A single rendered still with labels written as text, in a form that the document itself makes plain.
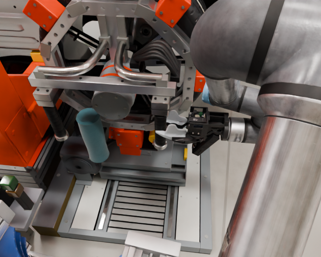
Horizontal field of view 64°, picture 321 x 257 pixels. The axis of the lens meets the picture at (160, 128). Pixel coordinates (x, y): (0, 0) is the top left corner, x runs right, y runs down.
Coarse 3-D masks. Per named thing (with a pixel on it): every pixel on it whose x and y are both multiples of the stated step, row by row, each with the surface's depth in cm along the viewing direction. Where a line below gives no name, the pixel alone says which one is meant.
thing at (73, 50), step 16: (80, 16) 106; (96, 16) 87; (80, 32) 93; (128, 32) 91; (64, 48) 97; (80, 48) 113; (64, 64) 101; (80, 64) 103; (96, 64) 102; (144, 64) 100; (160, 64) 99; (144, 96) 112; (176, 96) 107
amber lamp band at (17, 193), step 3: (18, 183) 92; (18, 186) 91; (21, 186) 93; (18, 189) 91; (21, 189) 93; (6, 192) 90; (9, 192) 90; (12, 192) 89; (15, 192) 90; (18, 192) 91; (21, 192) 93; (9, 195) 91; (12, 195) 91; (15, 195) 91; (18, 195) 91
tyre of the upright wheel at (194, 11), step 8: (64, 0) 82; (192, 0) 84; (200, 0) 93; (192, 8) 81; (200, 8) 89; (184, 16) 82; (192, 16) 82; (200, 16) 84; (184, 24) 84; (192, 24) 84; (40, 32) 92; (48, 32) 91; (184, 32) 86; (40, 40) 95; (144, 112) 117
